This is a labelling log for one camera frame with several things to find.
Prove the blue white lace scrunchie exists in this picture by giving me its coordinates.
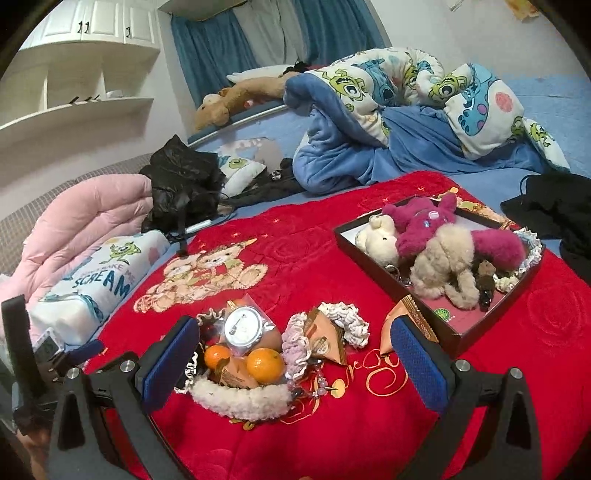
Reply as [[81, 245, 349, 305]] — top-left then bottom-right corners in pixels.
[[494, 226, 546, 291]]

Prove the grey curtain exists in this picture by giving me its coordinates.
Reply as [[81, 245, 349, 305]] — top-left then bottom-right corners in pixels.
[[233, 0, 310, 70]]

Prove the large black garment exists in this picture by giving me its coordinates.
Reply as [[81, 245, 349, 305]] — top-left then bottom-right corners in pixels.
[[501, 172, 591, 273]]

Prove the pink crochet scrunchie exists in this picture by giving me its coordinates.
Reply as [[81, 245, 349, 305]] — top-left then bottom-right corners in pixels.
[[281, 313, 319, 381]]

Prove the orange snack packet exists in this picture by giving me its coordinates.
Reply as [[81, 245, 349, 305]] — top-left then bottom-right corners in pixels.
[[217, 357, 259, 391], [302, 308, 348, 366], [381, 295, 439, 356]]

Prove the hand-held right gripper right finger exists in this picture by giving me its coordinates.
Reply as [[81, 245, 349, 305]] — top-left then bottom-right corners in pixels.
[[390, 316, 543, 480]]

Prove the cartoon monster print duvet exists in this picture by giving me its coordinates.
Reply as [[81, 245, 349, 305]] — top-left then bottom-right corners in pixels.
[[283, 46, 573, 197]]

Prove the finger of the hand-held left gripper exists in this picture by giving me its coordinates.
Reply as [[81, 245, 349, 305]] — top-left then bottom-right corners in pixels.
[[60, 339, 105, 370]]

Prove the yellow wall decoration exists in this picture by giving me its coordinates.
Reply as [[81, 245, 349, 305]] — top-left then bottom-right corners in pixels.
[[505, 0, 541, 21]]

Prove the white plush bear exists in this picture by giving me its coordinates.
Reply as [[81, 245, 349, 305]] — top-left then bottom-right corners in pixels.
[[355, 215, 400, 266]]

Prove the white shelf unit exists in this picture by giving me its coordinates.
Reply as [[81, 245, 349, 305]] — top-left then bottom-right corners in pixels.
[[0, 41, 162, 148]]

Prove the small dark garment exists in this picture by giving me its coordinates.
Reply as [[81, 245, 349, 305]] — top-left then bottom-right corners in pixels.
[[226, 159, 305, 210]]

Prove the metal keyring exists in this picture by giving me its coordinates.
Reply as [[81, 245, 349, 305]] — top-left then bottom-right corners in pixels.
[[385, 264, 414, 287]]

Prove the pink bead bracelet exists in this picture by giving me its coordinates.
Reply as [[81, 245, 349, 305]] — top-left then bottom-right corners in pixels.
[[288, 369, 345, 402]]

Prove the blue curtain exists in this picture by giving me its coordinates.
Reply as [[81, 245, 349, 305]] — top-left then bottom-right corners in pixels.
[[171, 11, 259, 107], [291, 0, 386, 65]]

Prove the black plastic bag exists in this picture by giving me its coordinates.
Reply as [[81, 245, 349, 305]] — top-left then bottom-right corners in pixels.
[[139, 135, 227, 234]]

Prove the red printed blanket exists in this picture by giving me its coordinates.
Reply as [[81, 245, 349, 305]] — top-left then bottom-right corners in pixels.
[[85, 171, 591, 480]]

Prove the small cartoon print pillow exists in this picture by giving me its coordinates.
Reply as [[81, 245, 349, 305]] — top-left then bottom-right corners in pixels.
[[217, 141, 269, 197]]

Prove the white fluffy scrunchie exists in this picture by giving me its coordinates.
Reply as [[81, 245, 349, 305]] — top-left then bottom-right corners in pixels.
[[190, 376, 294, 421]]

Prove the large cartoon print pillow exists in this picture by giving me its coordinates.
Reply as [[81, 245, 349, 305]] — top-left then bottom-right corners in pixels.
[[39, 231, 171, 347]]

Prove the white wall cabinet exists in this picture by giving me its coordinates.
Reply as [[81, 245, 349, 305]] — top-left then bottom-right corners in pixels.
[[21, 0, 160, 49]]

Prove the brown plush dog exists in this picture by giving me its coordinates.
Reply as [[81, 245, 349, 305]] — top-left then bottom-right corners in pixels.
[[193, 74, 301, 132]]

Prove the beige plush toy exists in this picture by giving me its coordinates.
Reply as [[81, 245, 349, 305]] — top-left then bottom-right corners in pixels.
[[411, 228, 483, 309]]

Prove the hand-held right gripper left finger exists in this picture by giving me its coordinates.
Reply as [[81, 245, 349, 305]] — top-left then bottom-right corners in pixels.
[[46, 316, 200, 480]]

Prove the blue bed sheet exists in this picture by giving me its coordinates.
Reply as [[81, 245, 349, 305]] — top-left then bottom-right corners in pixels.
[[187, 76, 591, 259]]

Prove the small tangerine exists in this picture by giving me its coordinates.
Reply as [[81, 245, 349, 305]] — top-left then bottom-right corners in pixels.
[[203, 344, 232, 371]]

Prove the magenta plush toy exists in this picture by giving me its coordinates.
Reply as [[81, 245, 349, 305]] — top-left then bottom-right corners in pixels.
[[381, 193, 527, 271]]

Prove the round tin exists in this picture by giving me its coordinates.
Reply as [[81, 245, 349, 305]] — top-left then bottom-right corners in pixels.
[[217, 300, 283, 356]]

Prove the dark cardboard box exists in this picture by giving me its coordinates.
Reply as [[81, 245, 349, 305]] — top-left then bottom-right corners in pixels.
[[333, 196, 546, 360]]

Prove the white pillow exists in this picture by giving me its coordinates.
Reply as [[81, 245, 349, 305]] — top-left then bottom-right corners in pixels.
[[226, 64, 301, 84]]

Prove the large tangerine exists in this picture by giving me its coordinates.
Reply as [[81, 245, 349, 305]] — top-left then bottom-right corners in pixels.
[[246, 347, 286, 385]]

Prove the small brown bear keychain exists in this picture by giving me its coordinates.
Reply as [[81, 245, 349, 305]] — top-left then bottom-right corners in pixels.
[[475, 260, 497, 289]]

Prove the pink quilt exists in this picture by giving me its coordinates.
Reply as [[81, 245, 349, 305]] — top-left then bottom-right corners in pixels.
[[0, 173, 155, 342]]

